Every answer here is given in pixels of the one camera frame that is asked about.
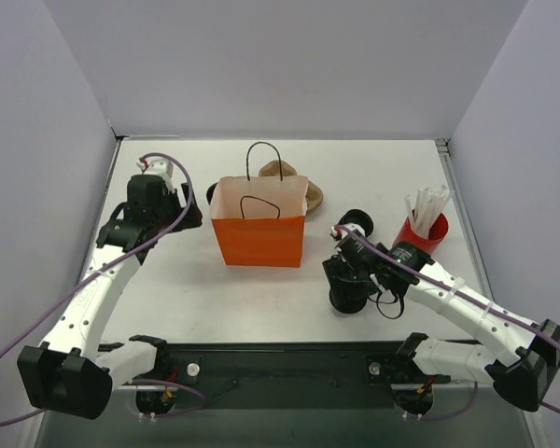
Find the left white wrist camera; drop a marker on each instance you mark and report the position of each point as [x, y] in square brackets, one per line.
[160, 167]

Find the orange paper bag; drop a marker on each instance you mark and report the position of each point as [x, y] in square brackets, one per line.
[260, 221]

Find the brown cardboard cup carrier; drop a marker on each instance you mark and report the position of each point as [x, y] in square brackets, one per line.
[314, 194]

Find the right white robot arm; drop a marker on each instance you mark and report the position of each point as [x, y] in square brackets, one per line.
[517, 356]

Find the black paper coffee cup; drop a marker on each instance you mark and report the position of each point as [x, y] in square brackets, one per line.
[348, 301]

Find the stack of black lids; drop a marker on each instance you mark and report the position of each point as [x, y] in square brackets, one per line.
[359, 218]

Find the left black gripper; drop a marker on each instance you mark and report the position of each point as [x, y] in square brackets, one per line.
[187, 205]

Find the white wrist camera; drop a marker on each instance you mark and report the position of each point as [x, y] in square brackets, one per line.
[160, 167]
[347, 237]

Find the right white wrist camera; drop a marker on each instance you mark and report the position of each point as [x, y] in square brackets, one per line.
[347, 237]

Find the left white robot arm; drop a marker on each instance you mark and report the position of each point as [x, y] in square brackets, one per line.
[66, 373]

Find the red plastic cup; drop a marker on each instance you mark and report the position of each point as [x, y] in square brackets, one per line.
[436, 235]

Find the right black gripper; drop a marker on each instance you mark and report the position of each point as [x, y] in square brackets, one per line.
[343, 273]

